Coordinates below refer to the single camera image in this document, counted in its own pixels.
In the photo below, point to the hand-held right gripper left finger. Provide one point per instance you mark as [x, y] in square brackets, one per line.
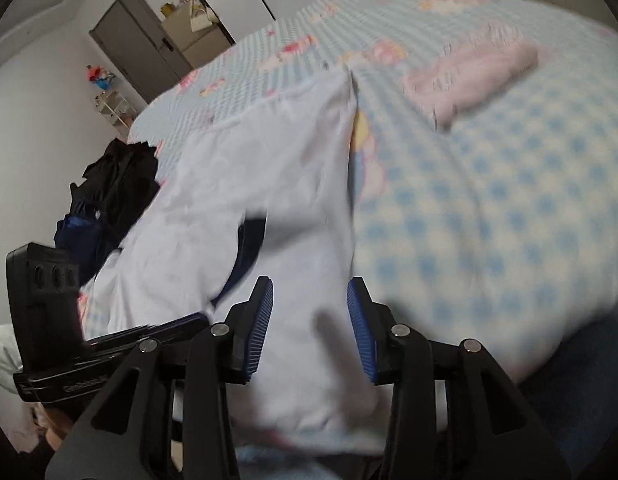
[256, 320]

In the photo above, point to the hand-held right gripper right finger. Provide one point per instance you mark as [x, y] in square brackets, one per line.
[361, 330]

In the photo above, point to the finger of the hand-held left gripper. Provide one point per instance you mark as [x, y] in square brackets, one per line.
[154, 327]

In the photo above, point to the white shirt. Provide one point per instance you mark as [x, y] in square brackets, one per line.
[269, 200]

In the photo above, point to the white cloth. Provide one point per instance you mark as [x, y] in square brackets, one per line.
[4, 355]

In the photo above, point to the navy blue garment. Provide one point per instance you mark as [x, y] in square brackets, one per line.
[81, 242]

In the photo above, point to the black garment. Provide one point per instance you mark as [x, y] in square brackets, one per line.
[124, 180]

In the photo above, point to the blue checkered printed blanket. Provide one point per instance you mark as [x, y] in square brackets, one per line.
[489, 200]

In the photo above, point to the person's blue jeans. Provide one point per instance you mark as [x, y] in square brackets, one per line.
[579, 380]

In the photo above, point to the red and blue toy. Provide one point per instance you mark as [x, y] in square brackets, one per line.
[100, 77]

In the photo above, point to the pink folded garment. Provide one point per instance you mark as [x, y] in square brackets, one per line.
[469, 77]

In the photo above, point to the grey door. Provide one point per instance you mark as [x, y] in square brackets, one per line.
[134, 45]

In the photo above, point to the beige cabinet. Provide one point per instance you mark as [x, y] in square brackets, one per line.
[199, 35]

